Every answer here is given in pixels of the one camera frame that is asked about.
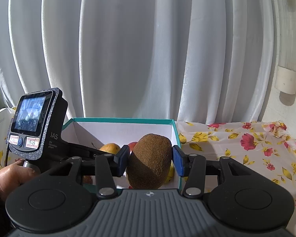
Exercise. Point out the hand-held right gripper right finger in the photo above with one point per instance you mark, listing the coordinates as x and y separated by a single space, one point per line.
178 159

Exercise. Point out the brown kiwi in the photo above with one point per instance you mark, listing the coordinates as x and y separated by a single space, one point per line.
150 160

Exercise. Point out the floral plastic tablecloth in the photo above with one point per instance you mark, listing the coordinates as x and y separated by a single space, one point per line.
236 153

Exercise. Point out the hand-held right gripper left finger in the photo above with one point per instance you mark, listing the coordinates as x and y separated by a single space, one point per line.
123 156

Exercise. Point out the white curtain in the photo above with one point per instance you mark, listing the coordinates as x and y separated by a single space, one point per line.
138 54

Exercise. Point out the teal cardboard box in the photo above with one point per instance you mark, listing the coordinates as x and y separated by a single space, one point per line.
113 130

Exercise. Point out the person's left hand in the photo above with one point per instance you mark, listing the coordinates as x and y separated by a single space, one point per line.
7 177

